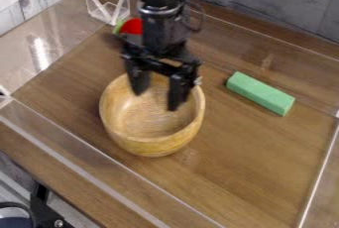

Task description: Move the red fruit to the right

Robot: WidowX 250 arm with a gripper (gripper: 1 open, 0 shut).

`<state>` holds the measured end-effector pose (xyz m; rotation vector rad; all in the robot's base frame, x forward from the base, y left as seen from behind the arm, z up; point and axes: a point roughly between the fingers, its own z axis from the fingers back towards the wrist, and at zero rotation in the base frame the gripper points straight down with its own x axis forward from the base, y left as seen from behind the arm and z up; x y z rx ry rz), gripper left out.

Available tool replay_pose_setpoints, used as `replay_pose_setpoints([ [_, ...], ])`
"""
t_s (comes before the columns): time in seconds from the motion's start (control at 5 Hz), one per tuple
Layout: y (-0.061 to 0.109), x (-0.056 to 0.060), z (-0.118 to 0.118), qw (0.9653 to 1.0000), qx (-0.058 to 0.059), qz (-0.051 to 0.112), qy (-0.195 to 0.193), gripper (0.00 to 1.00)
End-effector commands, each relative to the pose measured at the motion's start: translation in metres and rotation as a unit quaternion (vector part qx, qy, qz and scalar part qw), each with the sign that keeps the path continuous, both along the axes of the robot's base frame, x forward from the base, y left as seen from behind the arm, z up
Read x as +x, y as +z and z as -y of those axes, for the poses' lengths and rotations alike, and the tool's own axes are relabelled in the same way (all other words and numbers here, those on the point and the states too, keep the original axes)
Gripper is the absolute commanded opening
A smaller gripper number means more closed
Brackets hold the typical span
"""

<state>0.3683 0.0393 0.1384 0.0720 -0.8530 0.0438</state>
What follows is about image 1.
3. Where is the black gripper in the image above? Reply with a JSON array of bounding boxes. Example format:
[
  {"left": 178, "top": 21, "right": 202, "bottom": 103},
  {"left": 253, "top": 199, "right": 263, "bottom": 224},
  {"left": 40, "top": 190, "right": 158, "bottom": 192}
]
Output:
[{"left": 116, "top": 34, "right": 202, "bottom": 111}]

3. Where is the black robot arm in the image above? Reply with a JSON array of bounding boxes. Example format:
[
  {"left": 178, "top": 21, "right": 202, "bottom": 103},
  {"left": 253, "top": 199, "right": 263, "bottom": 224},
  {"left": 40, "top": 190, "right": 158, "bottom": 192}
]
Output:
[{"left": 119, "top": 0, "right": 202, "bottom": 111}]

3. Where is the red fruit with green stem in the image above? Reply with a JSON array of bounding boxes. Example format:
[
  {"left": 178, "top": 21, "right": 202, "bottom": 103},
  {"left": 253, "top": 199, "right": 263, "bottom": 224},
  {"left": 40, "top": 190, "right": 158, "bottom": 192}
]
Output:
[{"left": 112, "top": 18, "right": 143, "bottom": 35}]

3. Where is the wooden bowl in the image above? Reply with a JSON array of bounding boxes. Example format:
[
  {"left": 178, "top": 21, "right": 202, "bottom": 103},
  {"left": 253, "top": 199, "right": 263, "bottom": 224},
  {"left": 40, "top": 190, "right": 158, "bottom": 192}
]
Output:
[{"left": 99, "top": 74, "right": 207, "bottom": 158}]

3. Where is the green rectangular block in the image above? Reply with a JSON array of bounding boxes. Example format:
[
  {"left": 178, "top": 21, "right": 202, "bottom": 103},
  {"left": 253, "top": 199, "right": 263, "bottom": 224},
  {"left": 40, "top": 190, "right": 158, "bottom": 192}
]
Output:
[{"left": 226, "top": 71, "right": 295, "bottom": 116}]

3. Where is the black table clamp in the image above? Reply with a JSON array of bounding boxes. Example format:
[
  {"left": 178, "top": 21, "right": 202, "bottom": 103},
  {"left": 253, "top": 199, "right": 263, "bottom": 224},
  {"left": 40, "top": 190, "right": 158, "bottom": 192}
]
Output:
[{"left": 0, "top": 182, "right": 78, "bottom": 228}]

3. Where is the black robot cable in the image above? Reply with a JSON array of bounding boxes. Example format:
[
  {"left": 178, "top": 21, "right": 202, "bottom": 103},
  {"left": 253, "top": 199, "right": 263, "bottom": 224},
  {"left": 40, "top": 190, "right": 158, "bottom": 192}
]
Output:
[{"left": 180, "top": 0, "right": 207, "bottom": 33}]

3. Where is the clear acrylic tray wall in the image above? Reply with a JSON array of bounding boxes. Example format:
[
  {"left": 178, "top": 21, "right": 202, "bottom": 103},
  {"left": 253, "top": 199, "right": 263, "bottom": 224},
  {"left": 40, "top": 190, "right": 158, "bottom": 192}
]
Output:
[{"left": 0, "top": 0, "right": 339, "bottom": 228}]

